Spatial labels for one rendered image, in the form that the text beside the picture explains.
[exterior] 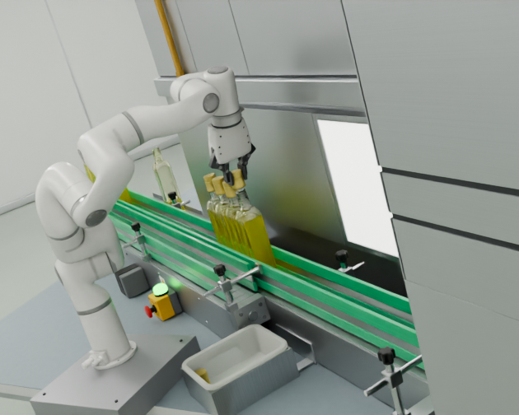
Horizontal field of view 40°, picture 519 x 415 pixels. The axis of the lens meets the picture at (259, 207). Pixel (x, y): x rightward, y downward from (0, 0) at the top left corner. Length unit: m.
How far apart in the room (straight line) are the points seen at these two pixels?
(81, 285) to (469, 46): 1.34
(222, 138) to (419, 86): 1.01
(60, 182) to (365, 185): 0.67
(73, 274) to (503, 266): 1.26
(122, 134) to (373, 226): 0.60
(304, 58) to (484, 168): 0.96
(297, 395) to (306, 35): 0.81
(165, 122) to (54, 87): 6.14
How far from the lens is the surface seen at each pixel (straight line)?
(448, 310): 0.93
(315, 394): 1.67
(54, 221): 1.70
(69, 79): 7.77
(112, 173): 1.56
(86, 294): 1.88
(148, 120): 1.62
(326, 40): 1.59
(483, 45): 0.72
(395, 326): 1.43
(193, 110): 1.62
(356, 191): 1.64
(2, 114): 7.63
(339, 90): 1.56
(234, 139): 1.78
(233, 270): 1.97
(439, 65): 0.77
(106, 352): 1.94
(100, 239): 1.78
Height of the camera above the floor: 1.68
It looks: 19 degrees down
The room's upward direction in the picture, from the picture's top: 16 degrees counter-clockwise
